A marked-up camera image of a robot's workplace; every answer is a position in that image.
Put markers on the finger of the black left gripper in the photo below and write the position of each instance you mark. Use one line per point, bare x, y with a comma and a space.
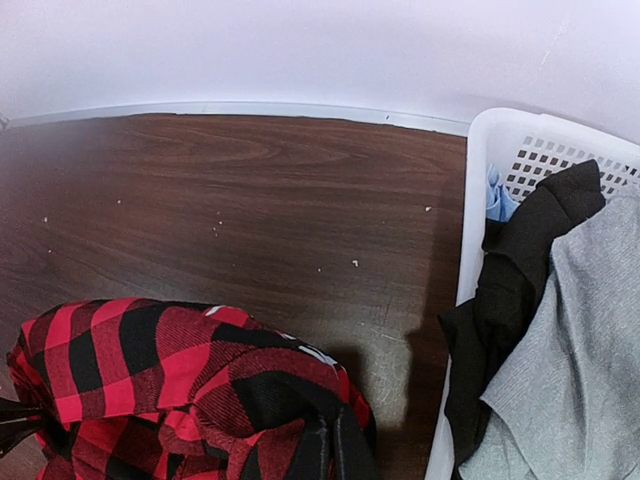
14, 432
13, 410

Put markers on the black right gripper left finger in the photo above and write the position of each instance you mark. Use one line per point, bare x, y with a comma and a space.
311, 460

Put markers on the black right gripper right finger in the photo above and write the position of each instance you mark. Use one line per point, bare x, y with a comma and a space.
352, 456

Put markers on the red black plaid shirt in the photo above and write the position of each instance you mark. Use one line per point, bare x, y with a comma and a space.
137, 388

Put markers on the grey shirt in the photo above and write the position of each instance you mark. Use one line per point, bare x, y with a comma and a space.
565, 404

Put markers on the light blue shirt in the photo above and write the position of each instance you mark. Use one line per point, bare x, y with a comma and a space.
500, 206

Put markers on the white plastic laundry basket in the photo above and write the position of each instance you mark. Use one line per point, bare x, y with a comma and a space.
525, 148

